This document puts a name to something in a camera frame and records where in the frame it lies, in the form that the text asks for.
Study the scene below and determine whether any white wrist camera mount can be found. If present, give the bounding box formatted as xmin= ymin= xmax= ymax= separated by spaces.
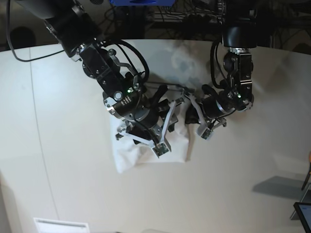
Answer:
xmin=184 ymin=93 xmax=227 ymax=140
xmin=115 ymin=97 xmax=184 ymax=157

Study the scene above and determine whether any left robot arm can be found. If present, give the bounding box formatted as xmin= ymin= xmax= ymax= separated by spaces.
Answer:
xmin=185 ymin=0 xmax=257 ymax=124

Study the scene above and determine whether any white T-shirt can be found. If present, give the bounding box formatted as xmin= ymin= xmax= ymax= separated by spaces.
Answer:
xmin=109 ymin=99 xmax=190 ymax=173

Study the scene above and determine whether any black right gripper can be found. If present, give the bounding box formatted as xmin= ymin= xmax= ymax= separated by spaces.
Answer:
xmin=126 ymin=109 xmax=178 ymax=146

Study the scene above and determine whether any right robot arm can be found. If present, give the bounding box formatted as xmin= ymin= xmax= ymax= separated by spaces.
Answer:
xmin=19 ymin=0 xmax=174 ymax=147

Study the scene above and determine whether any grey tablet stand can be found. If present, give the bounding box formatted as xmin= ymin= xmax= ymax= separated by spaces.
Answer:
xmin=290 ymin=183 xmax=311 ymax=220

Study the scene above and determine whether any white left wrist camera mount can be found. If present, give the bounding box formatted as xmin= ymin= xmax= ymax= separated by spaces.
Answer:
xmin=184 ymin=93 xmax=227 ymax=140

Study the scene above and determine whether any dark tablet screen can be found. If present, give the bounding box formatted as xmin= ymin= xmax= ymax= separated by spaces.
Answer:
xmin=294 ymin=202 xmax=311 ymax=233

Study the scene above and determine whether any white paper sheet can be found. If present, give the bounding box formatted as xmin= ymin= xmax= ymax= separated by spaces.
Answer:
xmin=34 ymin=217 xmax=90 ymax=233

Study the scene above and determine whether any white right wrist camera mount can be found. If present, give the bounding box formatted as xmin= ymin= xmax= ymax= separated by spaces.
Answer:
xmin=115 ymin=97 xmax=184 ymax=157

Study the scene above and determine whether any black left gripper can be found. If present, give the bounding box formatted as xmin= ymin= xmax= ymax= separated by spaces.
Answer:
xmin=185 ymin=104 xmax=216 ymax=125

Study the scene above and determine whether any blue box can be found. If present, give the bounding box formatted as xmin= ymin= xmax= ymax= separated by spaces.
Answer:
xmin=109 ymin=0 xmax=175 ymax=7

